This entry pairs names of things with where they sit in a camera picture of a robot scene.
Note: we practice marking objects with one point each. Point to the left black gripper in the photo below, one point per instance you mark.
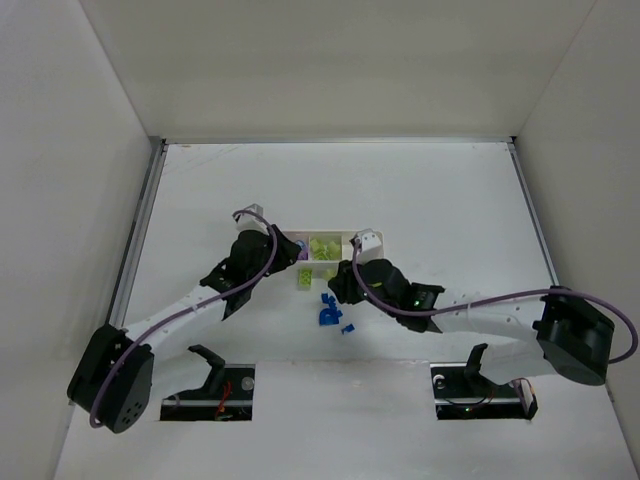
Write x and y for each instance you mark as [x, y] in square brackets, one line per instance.
[284, 248]

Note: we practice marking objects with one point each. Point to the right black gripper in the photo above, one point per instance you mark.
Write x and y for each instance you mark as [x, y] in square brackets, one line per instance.
[343, 288]

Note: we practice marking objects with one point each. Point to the purple round lego piece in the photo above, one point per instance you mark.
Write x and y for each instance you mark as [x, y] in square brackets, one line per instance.
[303, 254]

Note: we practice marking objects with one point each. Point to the lime green lego brick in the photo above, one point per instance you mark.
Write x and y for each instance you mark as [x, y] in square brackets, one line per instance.
[305, 278]

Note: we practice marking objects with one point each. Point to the small blue lego piece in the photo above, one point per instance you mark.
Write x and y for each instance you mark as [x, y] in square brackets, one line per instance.
[347, 329]

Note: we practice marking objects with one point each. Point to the lime lego plate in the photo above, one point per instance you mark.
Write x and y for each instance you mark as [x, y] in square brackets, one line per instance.
[329, 274]

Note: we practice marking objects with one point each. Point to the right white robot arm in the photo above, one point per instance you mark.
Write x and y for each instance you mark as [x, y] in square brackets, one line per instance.
[546, 333]

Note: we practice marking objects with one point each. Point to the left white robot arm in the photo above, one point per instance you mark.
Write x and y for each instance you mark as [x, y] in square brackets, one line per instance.
[114, 378]

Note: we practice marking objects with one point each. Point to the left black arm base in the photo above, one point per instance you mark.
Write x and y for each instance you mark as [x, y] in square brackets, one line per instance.
[224, 395]

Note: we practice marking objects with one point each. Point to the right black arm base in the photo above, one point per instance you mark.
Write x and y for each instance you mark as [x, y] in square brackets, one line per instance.
[461, 393]

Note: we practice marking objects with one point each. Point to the small blue lego pieces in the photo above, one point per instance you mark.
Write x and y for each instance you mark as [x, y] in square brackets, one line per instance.
[328, 300]

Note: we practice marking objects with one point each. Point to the blue arch lego piece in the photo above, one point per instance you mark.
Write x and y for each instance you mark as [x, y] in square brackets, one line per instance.
[329, 317]

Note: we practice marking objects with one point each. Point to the white three-compartment tray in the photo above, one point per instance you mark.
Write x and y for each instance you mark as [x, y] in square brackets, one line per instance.
[343, 237]

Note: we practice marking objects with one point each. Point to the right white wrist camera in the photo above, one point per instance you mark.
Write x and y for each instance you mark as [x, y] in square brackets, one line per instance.
[367, 245]

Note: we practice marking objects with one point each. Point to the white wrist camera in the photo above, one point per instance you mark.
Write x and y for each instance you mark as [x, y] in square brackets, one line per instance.
[367, 245]
[249, 219]

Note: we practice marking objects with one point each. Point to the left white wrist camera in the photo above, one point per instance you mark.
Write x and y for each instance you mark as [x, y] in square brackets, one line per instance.
[249, 219]

